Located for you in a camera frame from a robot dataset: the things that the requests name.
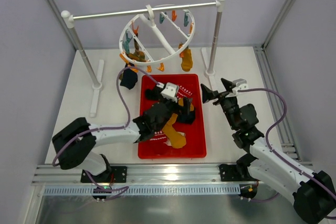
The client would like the navy teal sock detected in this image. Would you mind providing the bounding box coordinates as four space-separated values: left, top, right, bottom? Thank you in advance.
176 110 196 124

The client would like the yellow sock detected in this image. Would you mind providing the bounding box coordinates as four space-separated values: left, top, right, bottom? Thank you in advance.
165 97 196 126

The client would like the navy blue sock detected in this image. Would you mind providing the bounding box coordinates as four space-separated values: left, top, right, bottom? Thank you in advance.
119 68 138 90

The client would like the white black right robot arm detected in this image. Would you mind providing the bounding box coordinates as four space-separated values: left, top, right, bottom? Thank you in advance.
201 79 335 223

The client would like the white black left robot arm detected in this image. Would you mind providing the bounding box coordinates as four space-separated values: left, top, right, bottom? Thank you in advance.
52 98 192 176

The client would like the white round clip hanger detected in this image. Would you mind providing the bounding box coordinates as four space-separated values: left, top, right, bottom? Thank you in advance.
119 5 195 66

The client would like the red plastic bin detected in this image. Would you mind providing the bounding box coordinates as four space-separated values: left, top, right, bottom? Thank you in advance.
138 73 207 159

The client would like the red white patterned sock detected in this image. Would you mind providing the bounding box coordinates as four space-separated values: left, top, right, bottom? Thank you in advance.
145 84 195 156

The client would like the black sock in bin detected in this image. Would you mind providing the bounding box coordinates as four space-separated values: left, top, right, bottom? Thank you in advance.
145 87 163 102

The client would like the mustard sock in bin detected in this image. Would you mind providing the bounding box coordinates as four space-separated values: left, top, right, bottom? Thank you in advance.
162 123 186 149

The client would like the mustard sock still hanging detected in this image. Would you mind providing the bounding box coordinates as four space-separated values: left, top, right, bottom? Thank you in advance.
180 47 193 72

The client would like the olive orange hanging sock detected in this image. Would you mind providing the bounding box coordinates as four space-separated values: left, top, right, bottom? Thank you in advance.
127 39 146 62

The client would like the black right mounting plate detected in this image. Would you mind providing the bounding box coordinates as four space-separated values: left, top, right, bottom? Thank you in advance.
219 164 259 182

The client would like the black mounting plate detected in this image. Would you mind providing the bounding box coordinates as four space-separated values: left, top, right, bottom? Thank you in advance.
91 166 128 183
219 164 259 182

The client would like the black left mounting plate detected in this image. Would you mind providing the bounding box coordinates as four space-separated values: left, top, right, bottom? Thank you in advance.
91 166 128 183

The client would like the white metal drying rack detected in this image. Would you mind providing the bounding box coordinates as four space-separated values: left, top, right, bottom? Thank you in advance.
60 0 227 118

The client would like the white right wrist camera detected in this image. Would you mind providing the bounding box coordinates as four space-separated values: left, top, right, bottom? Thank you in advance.
232 79 249 96

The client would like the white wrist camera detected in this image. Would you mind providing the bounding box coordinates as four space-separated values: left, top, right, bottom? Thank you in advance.
160 82 180 103
232 79 249 96

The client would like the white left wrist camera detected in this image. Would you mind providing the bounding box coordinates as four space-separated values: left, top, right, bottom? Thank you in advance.
160 82 180 103

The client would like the aluminium frame rail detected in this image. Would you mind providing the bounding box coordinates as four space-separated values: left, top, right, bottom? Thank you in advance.
253 0 310 165

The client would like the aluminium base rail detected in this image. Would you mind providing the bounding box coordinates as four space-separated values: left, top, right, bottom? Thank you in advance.
33 162 313 186

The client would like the white slotted cable duct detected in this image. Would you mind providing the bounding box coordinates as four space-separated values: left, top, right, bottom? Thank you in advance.
43 184 240 196

